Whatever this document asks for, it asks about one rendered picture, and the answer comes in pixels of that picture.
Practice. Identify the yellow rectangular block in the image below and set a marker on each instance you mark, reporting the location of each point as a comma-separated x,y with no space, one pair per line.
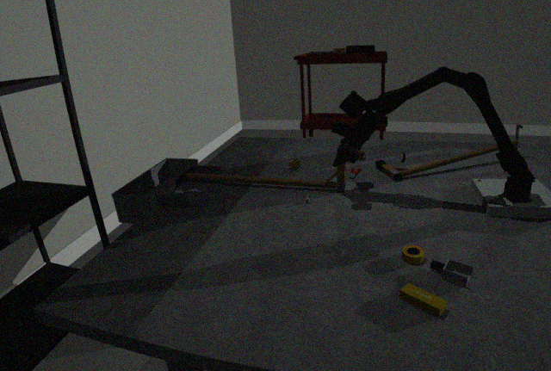
422,299

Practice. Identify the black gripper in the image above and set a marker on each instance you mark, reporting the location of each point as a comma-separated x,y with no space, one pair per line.
347,150

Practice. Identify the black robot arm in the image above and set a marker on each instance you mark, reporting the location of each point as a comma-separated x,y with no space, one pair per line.
517,187

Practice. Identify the red-handled pliers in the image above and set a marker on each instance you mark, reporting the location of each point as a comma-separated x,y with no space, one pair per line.
352,174

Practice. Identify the long wooden-handled scraper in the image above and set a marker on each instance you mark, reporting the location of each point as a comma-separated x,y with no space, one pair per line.
340,185

